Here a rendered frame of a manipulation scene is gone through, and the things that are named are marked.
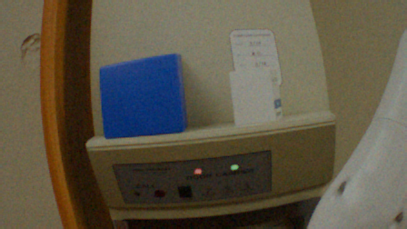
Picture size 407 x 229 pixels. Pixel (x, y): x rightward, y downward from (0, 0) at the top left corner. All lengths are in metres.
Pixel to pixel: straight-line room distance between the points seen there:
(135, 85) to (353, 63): 0.64
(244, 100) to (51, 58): 0.27
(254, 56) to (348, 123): 0.49
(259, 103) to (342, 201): 0.71
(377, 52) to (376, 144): 1.22
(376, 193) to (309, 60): 0.81
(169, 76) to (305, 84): 0.20
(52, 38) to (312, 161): 0.40
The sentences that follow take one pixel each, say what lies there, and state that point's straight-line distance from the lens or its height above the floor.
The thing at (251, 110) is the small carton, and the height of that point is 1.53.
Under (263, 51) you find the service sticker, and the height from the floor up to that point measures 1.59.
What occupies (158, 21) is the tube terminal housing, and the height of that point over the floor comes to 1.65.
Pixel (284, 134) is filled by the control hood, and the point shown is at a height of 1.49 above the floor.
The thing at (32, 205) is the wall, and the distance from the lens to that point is 1.95.
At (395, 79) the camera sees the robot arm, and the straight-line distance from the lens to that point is 0.72.
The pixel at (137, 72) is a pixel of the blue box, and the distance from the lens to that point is 1.34.
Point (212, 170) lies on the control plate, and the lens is 1.37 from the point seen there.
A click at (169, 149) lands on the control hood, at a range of 1.34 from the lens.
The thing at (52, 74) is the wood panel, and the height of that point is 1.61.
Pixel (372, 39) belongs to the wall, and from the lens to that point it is 1.90.
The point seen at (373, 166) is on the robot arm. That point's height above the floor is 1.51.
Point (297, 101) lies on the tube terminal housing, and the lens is 1.45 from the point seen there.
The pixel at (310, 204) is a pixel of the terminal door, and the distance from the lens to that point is 1.45.
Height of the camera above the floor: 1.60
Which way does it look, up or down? 3 degrees down
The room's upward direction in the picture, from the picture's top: 6 degrees counter-clockwise
